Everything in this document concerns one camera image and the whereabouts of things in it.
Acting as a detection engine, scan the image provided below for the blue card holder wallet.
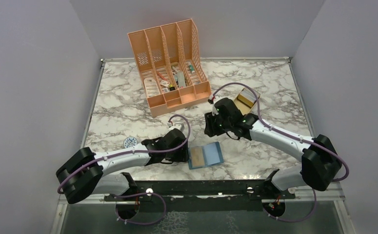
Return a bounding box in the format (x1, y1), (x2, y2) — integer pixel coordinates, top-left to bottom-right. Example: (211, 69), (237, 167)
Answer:
(188, 142), (224, 170)

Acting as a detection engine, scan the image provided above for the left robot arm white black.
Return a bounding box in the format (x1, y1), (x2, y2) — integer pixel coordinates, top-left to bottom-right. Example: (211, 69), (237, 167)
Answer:
(56, 129), (188, 204)

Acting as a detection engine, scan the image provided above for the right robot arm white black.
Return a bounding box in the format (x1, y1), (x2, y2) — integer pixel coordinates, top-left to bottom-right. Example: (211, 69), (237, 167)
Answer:
(204, 98), (342, 198)

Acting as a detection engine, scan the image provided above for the beige oval card tray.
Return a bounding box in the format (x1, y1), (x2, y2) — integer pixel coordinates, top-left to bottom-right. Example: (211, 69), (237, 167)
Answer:
(233, 88), (260, 115)

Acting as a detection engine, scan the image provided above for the stack of credit cards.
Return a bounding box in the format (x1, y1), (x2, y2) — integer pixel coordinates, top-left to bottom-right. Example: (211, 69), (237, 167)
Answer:
(236, 88), (260, 108)

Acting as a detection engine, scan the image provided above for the blue white round coaster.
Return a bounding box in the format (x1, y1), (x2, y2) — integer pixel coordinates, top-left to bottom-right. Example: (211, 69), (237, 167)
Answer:
(123, 136), (138, 148)

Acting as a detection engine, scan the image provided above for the orange plastic desk organizer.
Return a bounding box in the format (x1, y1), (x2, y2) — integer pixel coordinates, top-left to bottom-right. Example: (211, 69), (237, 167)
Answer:
(128, 19), (211, 117)

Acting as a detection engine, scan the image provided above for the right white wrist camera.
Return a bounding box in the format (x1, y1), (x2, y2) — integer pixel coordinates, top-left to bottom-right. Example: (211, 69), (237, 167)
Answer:
(208, 95), (219, 116)

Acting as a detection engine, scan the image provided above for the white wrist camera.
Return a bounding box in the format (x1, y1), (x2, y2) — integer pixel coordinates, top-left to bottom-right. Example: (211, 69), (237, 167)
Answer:
(167, 121), (185, 133)
(208, 95), (219, 116)

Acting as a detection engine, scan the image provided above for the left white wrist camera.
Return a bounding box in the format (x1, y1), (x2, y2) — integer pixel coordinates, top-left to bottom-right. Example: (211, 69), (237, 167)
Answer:
(167, 121), (185, 133)

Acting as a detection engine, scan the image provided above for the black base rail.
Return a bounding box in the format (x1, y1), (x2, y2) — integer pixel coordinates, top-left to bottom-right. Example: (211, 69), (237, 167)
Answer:
(104, 179), (296, 214)

